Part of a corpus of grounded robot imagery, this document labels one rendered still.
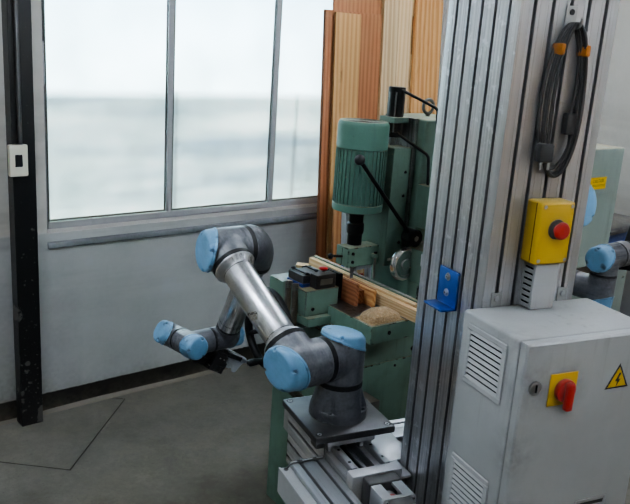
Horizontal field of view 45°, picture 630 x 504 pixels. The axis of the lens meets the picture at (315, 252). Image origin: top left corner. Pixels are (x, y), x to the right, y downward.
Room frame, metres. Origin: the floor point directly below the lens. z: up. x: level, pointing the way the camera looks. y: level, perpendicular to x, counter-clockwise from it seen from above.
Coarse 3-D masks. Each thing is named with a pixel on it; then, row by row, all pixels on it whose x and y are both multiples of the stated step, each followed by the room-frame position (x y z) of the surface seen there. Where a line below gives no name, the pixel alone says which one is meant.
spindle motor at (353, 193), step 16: (352, 128) 2.54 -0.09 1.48; (368, 128) 2.54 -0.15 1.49; (384, 128) 2.56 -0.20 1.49; (336, 144) 2.62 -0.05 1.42; (352, 144) 2.54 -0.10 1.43; (368, 144) 2.54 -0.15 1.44; (384, 144) 2.57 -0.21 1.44; (336, 160) 2.61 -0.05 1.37; (352, 160) 2.55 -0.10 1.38; (368, 160) 2.54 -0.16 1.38; (384, 160) 2.59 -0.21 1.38; (336, 176) 2.59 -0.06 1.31; (352, 176) 2.54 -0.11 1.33; (384, 176) 2.60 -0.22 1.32; (336, 192) 2.59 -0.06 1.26; (352, 192) 2.54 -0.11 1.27; (368, 192) 2.54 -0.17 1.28; (336, 208) 2.57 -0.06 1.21; (352, 208) 2.54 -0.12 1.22; (368, 208) 2.54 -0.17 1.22
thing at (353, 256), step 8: (344, 248) 2.58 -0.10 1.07; (352, 248) 2.58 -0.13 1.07; (360, 248) 2.60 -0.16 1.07; (368, 248) 2.62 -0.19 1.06; (376, 248) 2.64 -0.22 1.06; (344, 256) 2.58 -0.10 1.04; (352, 256) 2.58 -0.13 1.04; (360, 256) 2.60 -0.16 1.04; (368, 256) 2.62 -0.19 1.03; (344, 264) 2.58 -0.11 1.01; (352, 264) 2.58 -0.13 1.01; (360, 264) 2.60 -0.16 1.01; (368, 264) 2.62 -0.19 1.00
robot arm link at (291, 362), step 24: (216, 240) 1.97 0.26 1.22; (240, 240) 2.01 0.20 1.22; (216, 264) 1.95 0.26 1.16; (240, 264) 1.94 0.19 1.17; (240, 288) 1.89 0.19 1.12; (264, 288) 1.89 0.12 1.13; (264, 312) 1.83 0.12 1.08; (264, 336) 1.80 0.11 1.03; (288, 336) 1.75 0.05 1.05; (264, 360) 1.74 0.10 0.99; (288, 360) 1.68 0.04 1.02; (312, 360) 1.71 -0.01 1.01; (288, 384) 1.68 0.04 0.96; (312, 384) 1.72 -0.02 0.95
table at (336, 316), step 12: (276, 276) 2.73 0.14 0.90; (276, 288) 2.71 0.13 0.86; (336, 312) 2.41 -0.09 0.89; (348, 312) 2.39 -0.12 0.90; (360, 312) 2.40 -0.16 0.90; (312, 324) 2.39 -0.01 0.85; (324, 324) 2.42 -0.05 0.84; (336, 324) 2.41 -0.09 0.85; (348, 324) 2.36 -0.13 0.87; (360, 324) 2.31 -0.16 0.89; (384, 324) 2.30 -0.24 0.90; (396, 324) 2.33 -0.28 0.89; (408, 324) 2.36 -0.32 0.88; (372, 336) 2.27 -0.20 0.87; (384, 336) 2.30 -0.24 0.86; (396, 336) 2.33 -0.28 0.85; (408, 336) 2.36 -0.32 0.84
